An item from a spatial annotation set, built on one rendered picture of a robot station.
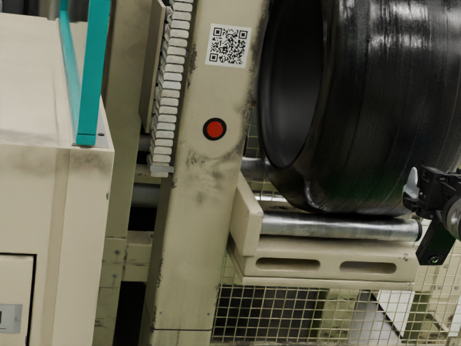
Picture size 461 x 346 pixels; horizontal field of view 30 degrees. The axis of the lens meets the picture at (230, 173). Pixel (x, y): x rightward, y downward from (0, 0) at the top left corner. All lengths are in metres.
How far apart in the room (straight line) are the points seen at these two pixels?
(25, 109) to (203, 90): 0.68
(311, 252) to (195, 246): 0.23
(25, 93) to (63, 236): 0.19
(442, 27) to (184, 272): 0.68
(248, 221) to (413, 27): 0.45
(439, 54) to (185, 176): 0.52
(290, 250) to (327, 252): 0.07
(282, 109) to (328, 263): 0.43
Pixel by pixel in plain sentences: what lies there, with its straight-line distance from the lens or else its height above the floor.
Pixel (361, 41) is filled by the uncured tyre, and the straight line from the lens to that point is 1.47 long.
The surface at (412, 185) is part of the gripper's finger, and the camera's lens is 1.52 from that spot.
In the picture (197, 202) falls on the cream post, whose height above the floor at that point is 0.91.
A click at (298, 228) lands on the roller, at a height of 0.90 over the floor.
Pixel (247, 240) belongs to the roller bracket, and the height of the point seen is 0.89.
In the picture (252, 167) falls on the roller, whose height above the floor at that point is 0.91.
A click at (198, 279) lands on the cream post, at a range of 1.74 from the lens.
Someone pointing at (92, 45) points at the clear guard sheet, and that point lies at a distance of 0.82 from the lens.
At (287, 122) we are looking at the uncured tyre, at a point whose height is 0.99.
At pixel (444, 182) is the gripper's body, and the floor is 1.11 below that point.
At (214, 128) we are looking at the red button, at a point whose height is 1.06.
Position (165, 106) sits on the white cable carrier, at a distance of 1.59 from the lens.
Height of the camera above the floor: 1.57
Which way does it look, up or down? 21 degrees down
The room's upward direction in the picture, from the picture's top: 10 degrees clockwise
